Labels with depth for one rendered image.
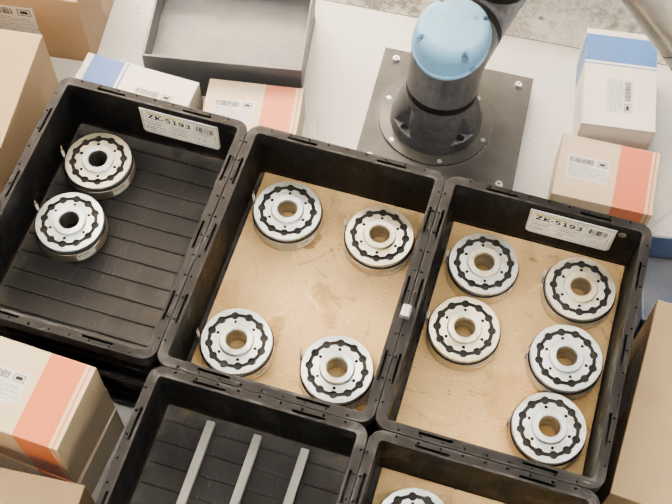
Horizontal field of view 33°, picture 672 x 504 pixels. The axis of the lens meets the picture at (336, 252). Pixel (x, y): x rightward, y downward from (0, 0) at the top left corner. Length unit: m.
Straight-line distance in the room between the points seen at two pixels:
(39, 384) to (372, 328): 0.47
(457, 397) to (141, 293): 0.48
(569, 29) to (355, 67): 1.12
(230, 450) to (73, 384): 0.23
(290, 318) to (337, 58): 0.59
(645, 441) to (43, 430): 0.79
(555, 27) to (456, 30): 1.33
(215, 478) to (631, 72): 0.97
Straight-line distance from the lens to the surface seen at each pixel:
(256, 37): 2.01
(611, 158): 1.89
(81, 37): 2.03
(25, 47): 1.87
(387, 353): 1.52
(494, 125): 1.93
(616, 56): 2.00
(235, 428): 1.58
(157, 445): 1.58
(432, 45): 1.73
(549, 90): 2.04
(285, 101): 1.90
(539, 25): 3.05
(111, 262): 1.71
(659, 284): 1.88
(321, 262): 1.68
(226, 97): 1.91
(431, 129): 1.84
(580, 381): 1.60
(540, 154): 1.96
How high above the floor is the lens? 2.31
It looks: 62 degrees down
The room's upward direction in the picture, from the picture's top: 1 degrees clockwise
